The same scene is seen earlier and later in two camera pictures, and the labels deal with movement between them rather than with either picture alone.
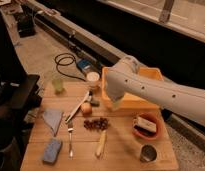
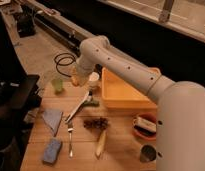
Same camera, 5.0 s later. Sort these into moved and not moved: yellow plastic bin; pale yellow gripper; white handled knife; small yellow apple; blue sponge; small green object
Moved: pale yellow gripper; small yellow apple
Not moved: blue sponge; small green object; white handled knife; yellow plastic bin
